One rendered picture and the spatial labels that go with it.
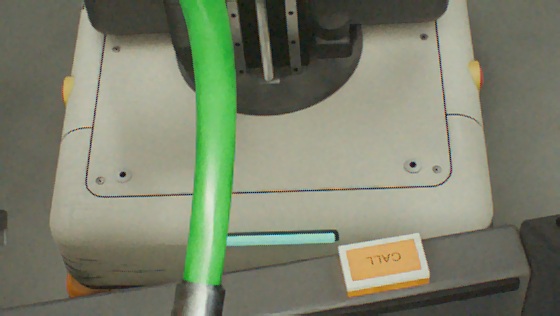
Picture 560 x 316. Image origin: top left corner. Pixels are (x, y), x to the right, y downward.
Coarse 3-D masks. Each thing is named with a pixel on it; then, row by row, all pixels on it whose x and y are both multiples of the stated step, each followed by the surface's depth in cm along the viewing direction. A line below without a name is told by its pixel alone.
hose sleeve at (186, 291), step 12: (180, 288) 41; (192, 288) 40; (204, 288) 40; (216, 288) 41; (180, 300) 40; (192, 300) 40; (204, 300) 40; (216, 300) 41; (180, 312) 40; (192, 312) 40; (204, 312) 40; (216, 312) 41
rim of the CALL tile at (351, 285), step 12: (384, 240) 69; (396, 240) 69; (420, 240) 69; (420, 252) 68; (348, 264) 68; (420, 264) 68; (348, 276) 68; (384, 276) 68; (396, 276) 67; (408, 276) 67; (420, 276) 67; (348, 288) 67; (360, 288) 67
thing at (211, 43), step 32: (192, 0) 34; (224, 0) 36; (192, 32) 36; (224, 32) 37; (224, 64) 38; (224, 96) 39; (224, 128) 39; (224, 160) 40; (224, 192) 40; (192, 224) 41; (224, 224) 41; (192, 256) 41; (224, 256) 41
